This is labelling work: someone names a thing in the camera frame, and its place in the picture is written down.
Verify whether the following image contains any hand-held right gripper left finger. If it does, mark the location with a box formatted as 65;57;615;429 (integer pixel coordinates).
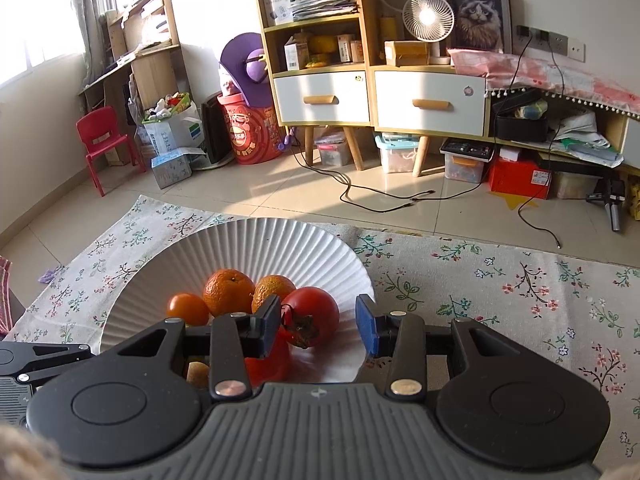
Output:
113;295;282;402

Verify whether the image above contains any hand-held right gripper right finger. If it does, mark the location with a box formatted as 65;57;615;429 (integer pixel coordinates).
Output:
355;295;525;402

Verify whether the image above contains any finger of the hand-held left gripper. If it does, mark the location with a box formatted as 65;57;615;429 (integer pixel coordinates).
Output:
15;342;94;377

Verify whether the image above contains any orange mandarin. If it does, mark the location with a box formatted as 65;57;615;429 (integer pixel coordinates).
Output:
251;274;297;314
203;269;256;317

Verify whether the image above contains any large red tomato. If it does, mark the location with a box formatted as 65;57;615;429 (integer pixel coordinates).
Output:
244;327;292;385

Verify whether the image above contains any red tomato with stem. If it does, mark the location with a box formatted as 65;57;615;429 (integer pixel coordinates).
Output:
281;286;341;349

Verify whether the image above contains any orange cherry tomato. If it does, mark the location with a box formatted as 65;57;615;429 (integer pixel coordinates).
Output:
166;293;210;327

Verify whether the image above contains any white ribbed bowl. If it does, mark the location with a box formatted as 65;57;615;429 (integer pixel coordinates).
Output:
99;217;377;387

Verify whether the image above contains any striped pink cloth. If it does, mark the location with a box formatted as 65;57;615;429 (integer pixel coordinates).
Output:
0;255;14;334

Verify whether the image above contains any floral tablecloth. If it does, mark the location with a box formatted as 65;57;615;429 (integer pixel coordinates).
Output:
4;194;640;467

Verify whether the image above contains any clear storage bin blue lid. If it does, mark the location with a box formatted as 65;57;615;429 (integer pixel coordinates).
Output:
374;132;419;175

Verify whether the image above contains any small blue white box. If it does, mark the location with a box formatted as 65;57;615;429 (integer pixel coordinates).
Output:
150;147;194;190

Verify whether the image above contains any clear storage bin black lid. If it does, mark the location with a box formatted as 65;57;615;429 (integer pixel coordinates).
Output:
439;138;494;184

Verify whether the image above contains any red printed bucket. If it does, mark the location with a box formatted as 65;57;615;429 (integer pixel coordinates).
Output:
218;92;284;166

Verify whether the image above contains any black panel heater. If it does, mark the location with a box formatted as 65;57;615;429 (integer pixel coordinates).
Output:
201;94;234;165

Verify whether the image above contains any red box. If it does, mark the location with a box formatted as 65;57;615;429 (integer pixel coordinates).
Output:
487;154;554;200

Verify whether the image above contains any white box with toys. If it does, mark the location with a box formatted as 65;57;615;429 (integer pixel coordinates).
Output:
141;92;204;157

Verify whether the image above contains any red plastic chair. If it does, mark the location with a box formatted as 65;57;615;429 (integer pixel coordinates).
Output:
75;106;139;197

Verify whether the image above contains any white cabinet drawer with sticker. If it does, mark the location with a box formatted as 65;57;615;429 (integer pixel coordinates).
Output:
373;70;487;136

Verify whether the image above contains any black bag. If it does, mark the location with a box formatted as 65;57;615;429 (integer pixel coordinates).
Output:
492;88;557;144

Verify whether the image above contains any purple hat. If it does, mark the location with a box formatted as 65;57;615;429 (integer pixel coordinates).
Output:
218;32;271;106

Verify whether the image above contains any small milk carton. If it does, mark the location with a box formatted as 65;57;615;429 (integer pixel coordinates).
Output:
283;34;311;71

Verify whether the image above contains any black handheld tool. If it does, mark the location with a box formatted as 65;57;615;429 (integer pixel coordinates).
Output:
584;179;627;234

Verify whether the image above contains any brown cardboard box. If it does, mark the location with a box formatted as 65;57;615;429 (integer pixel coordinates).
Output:
383;39;431;67

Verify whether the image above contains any wooden desk shelf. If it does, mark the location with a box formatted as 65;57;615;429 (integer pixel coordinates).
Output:
78;0;182;112

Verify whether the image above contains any pile of papers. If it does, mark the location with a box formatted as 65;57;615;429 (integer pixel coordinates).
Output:
549;109;627;167

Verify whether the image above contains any wooden shelf cabinet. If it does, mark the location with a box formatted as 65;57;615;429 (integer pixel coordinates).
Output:
253;0;492;177

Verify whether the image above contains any pink patterned cloth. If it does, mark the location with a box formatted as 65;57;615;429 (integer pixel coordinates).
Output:
447;48;640;122

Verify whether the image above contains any white desk fan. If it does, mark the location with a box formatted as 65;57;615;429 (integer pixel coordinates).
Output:
402;0;455;66

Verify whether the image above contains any white cardboard box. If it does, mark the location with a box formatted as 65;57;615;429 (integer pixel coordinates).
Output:
268;0;295;26

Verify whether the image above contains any stack of papers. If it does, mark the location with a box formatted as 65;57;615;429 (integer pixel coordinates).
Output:
289;0;359;22

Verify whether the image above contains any framed cat picture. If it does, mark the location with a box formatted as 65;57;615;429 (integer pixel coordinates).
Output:
432;0;514;55

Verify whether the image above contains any grey curtain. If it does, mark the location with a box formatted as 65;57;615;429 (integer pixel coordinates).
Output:
66;0;109;92

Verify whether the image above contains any black floor cable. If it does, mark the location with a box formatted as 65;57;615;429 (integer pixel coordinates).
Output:
284;129;562;252

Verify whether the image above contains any wall socket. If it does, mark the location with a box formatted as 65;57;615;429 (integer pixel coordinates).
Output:
515;24;586;61

